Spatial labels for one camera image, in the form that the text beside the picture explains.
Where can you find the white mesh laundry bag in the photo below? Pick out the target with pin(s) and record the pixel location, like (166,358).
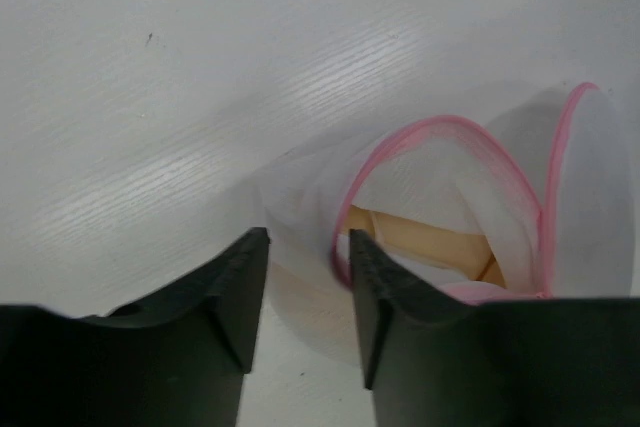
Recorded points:
(548,184)

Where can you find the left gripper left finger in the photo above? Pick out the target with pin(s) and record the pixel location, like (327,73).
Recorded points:
(227,290)

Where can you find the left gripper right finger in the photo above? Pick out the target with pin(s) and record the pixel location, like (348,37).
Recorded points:
(383,289)

